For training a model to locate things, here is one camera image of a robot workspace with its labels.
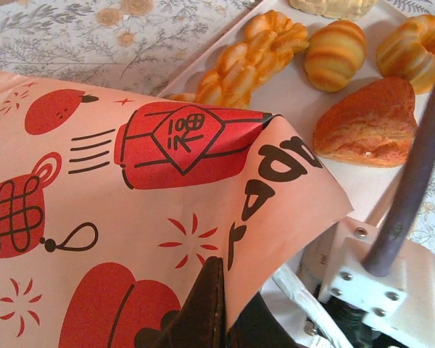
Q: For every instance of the striped shell fake bread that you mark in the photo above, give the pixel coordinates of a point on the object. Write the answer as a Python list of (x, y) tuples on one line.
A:
[(335, 54)]

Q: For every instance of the pale pink plastic tray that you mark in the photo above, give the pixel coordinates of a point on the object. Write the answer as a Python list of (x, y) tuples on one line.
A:
[(297, 137)]

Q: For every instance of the red white paper bag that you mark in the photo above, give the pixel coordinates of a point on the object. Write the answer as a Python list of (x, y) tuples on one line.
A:
[(94, 181)]

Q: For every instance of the triangular fake puff pastry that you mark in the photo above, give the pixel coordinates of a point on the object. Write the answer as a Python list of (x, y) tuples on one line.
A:
[(366, 123)]

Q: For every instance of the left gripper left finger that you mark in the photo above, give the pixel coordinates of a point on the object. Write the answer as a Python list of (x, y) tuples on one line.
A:
[(204, 315)]

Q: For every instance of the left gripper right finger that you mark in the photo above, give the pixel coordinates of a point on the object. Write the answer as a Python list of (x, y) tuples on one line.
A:
[(255, 326)]

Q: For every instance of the floral tablecloth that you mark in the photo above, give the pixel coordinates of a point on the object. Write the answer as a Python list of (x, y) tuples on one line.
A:
[(94, 36)]

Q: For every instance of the twisted orange fake bread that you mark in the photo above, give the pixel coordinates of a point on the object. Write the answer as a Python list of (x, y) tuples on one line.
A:
[(246, 65)]

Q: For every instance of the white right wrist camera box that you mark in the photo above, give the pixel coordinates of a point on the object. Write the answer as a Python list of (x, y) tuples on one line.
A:
[(355, 261)]

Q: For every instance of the cream fake bread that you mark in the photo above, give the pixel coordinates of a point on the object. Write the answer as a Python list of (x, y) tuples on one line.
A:
[(333, 8)]

